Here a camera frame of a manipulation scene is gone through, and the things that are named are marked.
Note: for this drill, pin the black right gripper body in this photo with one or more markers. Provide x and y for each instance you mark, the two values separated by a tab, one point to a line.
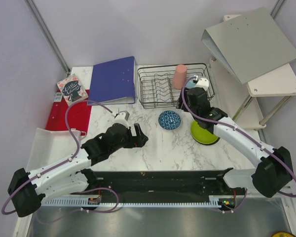
191	109

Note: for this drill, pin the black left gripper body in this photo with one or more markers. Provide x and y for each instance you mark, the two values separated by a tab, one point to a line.
125	142

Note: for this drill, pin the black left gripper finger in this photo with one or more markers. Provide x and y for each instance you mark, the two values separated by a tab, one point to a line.
140	136
137	143

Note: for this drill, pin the light blue cup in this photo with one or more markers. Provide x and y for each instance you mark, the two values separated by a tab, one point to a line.
192	81

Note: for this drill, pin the blue patterned bowl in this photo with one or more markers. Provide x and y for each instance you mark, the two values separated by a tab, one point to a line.
169	120

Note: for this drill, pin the green plate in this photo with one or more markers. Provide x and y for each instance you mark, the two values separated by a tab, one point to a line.
201	135

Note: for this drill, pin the black plate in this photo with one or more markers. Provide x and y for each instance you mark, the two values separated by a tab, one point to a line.
212	143

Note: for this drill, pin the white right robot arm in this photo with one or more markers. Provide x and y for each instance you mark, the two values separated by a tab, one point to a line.
272	167

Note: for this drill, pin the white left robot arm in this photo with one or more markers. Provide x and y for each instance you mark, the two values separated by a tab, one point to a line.
28	190

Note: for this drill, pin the pink cup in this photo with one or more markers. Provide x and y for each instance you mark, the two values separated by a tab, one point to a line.
179	77

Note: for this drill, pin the white two-tier shelf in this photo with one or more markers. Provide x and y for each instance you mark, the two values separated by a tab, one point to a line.
240	100

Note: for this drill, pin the little women book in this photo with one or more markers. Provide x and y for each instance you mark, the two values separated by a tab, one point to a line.
72	89

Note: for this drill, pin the clear plastic sleeve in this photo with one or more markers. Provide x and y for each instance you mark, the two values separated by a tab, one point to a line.
49	147

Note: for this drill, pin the small white label card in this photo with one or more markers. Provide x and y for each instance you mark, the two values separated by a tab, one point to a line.
58	97

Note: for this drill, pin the yellow object at corner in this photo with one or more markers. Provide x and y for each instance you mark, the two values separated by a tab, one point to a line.
282	234

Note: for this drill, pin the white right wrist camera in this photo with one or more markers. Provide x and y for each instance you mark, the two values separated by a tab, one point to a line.
202	83

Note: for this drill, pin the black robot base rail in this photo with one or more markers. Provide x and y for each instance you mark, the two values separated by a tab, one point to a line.
162	187

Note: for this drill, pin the black wire dish rack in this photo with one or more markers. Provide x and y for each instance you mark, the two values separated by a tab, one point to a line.
155	84

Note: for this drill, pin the blue ring binder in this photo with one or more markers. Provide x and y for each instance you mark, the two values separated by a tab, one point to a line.
113	82

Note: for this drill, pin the grey ring binder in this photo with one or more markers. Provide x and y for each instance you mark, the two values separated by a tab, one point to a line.
249	45

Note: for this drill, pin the light blue cable duct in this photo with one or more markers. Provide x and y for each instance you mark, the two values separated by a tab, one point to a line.
72	201

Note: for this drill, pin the aluminium frame post right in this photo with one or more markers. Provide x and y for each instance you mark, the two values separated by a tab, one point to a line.
277	8

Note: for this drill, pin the aluminium frame post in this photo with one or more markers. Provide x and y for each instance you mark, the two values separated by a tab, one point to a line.
47	34
277	8

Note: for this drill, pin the aluminium frame post left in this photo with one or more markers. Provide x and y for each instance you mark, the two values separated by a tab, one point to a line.
47	34

